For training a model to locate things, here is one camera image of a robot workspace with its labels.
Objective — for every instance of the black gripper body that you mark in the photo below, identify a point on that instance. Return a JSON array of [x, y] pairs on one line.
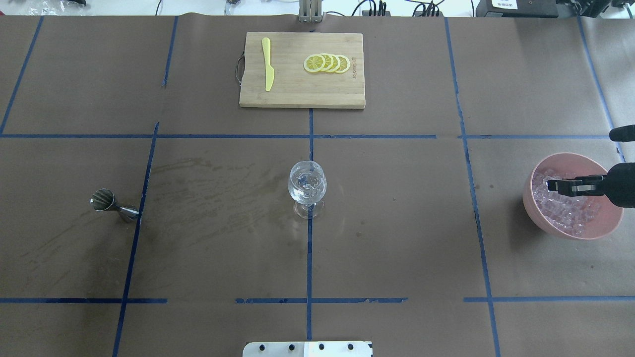
[[620, 183]]

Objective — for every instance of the clear ice cubes pile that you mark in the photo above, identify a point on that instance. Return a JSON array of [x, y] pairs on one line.
[[571, 215]]

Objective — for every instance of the bamboo cutting board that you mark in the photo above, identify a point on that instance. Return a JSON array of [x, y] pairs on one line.
[[293, 86]]

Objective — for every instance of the yellow plastic knife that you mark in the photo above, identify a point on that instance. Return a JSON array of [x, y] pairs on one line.
[[269, 70]]

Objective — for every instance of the clear wine glass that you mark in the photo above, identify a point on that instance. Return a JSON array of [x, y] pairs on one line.
[[307, 186]]

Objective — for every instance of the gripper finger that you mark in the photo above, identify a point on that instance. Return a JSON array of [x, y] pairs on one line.
[[577, 181], [576, 190]]

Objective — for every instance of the steel jigger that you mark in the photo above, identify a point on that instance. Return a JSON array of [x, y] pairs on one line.
[[103, 200]]

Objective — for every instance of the aluminium frame post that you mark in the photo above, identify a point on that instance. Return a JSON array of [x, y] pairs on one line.
[[310, 11]]

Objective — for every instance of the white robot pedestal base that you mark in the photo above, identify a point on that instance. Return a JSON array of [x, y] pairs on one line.
[[309, 349]]

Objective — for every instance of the pink bowl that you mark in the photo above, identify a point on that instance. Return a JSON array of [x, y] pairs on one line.
[[609, 216]]

